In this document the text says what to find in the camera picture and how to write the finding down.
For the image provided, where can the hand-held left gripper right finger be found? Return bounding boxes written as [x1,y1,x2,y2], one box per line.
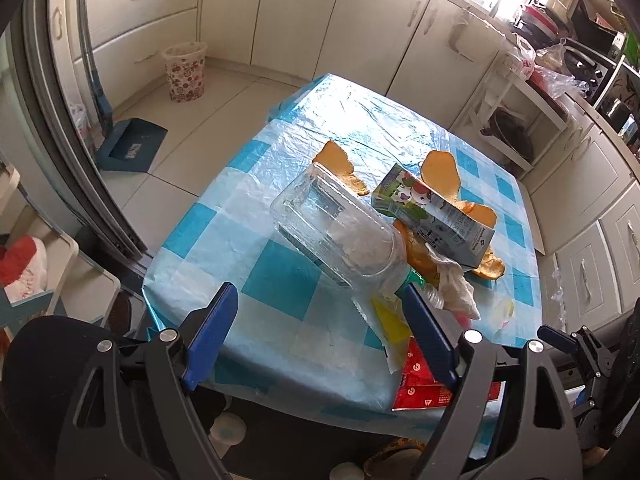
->
[400,284,588,480]

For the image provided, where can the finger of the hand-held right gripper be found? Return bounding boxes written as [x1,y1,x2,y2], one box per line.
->
[537,325,615,378]

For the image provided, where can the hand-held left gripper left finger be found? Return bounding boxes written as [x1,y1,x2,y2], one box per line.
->
[65,282,241,480]

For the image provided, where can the red packet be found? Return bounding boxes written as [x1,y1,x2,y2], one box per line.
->
[391,337,503,412]

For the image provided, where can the white tissue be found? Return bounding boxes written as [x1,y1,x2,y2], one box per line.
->
[425,245,482,320]

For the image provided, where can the green capped plastic bottle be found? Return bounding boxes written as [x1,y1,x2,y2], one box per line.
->
[385,266,448,311]

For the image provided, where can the printed milk carton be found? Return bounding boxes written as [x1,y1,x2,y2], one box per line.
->
[370,162,498,268]

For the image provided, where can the clear plastic container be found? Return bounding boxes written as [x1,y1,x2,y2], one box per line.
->
[270,162,408,293]

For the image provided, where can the large orange peel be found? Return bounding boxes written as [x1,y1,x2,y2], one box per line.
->
[419,150,462,206]

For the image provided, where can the yellow wrapper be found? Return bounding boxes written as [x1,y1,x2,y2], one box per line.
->
[352,292,413,376]

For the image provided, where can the small clear candy wrapper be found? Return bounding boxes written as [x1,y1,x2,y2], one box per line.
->
[492,300,516,332]

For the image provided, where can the blue checkered plastic tablecloth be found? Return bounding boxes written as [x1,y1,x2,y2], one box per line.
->
[142,74,543,461]

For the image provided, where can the cream kitchen cabinets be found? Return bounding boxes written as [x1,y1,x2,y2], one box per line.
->
[47,0,506,128]
[522,92,640,318]

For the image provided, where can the red and white plush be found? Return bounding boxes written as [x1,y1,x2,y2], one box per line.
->
[0,235,48,303]

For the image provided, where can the blue dustpan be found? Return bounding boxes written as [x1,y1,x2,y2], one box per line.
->
[95,95,168,173]

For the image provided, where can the black cooking pot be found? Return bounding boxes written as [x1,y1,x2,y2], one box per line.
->
[482,109,535,158]

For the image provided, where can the white shelf rack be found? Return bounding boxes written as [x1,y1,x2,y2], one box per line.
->
[457,52,566,173]

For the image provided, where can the grey refrigerator door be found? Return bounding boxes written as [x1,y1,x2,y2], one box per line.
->
[0,0,151,273]

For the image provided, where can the floral waste bin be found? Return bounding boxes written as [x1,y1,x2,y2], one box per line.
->
[164,41,208,102]

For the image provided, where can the clear plastic bag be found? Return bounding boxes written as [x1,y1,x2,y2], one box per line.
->
[532,42,591,98]

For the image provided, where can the black stove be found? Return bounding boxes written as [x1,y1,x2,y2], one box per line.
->
[560,40,618,106]

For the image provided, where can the white plastic bag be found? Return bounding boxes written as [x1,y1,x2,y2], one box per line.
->
[510,35,538,81]

